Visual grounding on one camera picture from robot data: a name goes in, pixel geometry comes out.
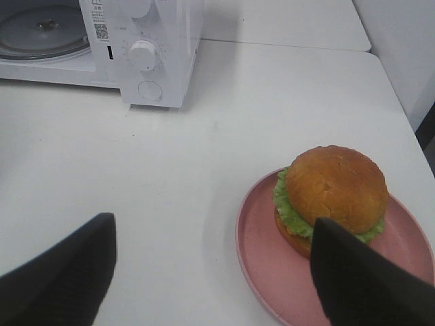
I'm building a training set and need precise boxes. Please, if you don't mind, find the round white door button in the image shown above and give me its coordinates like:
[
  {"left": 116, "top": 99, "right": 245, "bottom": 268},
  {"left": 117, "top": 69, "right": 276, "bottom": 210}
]
[{"left": 138, "top": 81, "right": 162, "bottom": 102}]

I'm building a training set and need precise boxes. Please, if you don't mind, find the white timer knob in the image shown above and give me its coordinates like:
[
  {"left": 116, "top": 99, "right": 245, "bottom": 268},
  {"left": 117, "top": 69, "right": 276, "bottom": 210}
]
[{"left": 128, "top": 40, "right": 158, "bottom": 71}]

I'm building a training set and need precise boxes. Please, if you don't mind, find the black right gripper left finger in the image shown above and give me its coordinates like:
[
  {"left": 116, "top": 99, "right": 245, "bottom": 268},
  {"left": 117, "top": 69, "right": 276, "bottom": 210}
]
[{"left": 1, "top": 213, "right": 117, "bottom": 325}]

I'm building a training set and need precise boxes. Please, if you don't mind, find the pink round plate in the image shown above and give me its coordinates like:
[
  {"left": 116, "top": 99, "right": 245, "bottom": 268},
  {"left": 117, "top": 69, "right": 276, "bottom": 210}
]
[{"left": 236, "top": 170, "right": 434, "bottom": 325}]

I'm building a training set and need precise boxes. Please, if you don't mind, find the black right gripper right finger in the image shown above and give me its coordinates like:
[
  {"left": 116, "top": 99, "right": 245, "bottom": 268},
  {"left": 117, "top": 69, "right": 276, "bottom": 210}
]
[{"left": 311, "top": 218, "right": 434, "bottom": 325}]

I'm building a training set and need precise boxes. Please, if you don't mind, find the burger with lettuce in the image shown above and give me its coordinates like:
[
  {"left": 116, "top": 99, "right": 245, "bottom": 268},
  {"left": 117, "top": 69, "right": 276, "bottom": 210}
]
[{"left": 273, "top": 145, "right": 389, "bottom": 257}]

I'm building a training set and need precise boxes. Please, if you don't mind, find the white upper power knob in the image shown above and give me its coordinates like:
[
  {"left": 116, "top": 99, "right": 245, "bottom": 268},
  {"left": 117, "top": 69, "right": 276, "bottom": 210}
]
[{"left": 128, "top": 0, "right": 153, "bottom": 18}]

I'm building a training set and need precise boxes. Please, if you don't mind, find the white microwave oven body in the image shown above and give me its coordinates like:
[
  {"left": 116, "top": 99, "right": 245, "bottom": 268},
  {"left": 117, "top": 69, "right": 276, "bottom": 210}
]
[{"left": 1, "top": 1, "right": 204, "bottom": 107}]

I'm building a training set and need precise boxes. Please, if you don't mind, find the white warning label sticker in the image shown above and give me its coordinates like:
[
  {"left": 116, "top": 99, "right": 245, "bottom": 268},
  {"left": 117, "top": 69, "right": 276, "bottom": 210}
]
[{"left": 90, "top": 0, "right": 109, "bottom": 42}]

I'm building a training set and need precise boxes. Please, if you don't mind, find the glass microwave turntable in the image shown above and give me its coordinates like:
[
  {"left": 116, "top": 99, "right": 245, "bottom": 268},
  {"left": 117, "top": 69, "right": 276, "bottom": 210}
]
[{"left": 1, "top": 5, "right": 90, "bottom": 60}]

